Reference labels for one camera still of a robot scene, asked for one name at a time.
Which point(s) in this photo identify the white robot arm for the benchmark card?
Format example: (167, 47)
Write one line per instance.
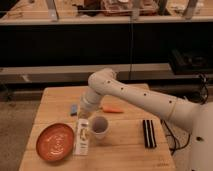
(194, 118)

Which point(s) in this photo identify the orange toy carrot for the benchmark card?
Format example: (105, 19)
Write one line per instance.
(108, 109)

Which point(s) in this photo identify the blue sponge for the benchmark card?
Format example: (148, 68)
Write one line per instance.
(74, 110)

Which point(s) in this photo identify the translucent plastic cup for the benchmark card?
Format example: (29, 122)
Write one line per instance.
(99, 127)

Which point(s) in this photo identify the wooden table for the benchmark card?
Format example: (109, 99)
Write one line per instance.
(123, 148)

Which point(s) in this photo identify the black box on shelf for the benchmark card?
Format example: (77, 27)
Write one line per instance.
(191, 63)

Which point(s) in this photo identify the grey metal shelf rail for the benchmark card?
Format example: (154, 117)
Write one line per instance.
(14, 75)

